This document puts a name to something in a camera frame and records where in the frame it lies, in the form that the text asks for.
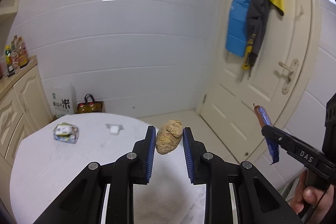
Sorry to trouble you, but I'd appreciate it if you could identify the round table with white cloth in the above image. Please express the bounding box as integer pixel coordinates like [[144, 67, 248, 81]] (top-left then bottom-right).
[[10, 112, 208, 224]]

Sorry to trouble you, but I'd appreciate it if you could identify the blue and brown wrapper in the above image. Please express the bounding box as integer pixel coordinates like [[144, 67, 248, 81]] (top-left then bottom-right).
[[253, 105, 280, 165]]

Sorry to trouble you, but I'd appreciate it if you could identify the small white packet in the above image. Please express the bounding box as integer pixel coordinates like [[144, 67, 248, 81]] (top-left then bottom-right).
[[106, 124, 124, 135]]

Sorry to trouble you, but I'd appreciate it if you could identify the green and white packet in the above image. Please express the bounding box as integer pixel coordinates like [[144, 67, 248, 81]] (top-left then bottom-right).
[[53, 122, 79, 144]]

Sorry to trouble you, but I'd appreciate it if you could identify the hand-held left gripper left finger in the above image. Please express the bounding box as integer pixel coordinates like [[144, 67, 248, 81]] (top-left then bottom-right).
[[34, 126, 157, 224]]

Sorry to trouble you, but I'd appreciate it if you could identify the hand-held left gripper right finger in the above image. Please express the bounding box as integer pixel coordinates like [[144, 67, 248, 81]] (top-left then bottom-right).
[[182, 127, 303, 224]]

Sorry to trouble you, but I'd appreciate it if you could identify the cream base cabinet with counter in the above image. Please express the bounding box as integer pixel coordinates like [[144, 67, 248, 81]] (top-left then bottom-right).
[[0, 55, 54, 169]]

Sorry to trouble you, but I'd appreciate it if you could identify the clear bottle with red label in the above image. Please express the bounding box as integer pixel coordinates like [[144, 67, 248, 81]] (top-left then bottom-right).
[[12, 35, 21, 69]]

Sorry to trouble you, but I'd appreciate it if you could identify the white rice bag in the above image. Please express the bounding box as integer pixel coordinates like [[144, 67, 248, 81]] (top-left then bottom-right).
[[51, 84, 75, 117]]

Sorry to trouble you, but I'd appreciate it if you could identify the green bottle with yellow cap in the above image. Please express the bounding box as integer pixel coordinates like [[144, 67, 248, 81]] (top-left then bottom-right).
[[5, 46, 13, 75]]

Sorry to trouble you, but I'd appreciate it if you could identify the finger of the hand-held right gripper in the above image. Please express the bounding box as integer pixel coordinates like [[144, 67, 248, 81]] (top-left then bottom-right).
[[261, 126, 297, 155]]

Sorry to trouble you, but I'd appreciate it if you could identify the amber cooking oil bottle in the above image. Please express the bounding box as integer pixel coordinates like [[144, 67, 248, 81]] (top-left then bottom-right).
[[17, 37, 28, 69]]

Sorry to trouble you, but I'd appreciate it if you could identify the grey apron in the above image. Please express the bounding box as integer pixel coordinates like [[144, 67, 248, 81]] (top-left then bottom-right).
[[243, 0, 271, 77]]

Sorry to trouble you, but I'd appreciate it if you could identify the person's right hand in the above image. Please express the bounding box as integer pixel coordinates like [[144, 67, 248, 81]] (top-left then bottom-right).
[[290, 170, 334, 215]]

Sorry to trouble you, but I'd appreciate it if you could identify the cream door handle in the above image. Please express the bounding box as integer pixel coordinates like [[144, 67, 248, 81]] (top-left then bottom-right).
[[278, 59, 300, 94]]

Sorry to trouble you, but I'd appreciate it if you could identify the blue plastic apron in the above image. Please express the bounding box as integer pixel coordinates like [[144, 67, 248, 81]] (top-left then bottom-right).
[[226, 0, 256, 58]]

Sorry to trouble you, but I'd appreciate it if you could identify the yellow bag with black handles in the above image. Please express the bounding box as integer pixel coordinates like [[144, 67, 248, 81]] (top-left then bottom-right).
[[77, 94, 105, 114]]

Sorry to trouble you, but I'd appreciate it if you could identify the yellow brown lump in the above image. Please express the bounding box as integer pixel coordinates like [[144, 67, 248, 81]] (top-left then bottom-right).
[[155, 120, 183, 154]]

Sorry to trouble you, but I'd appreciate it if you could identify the cream door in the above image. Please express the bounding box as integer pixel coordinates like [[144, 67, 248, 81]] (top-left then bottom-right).
[[197, 0, 327, 188]]

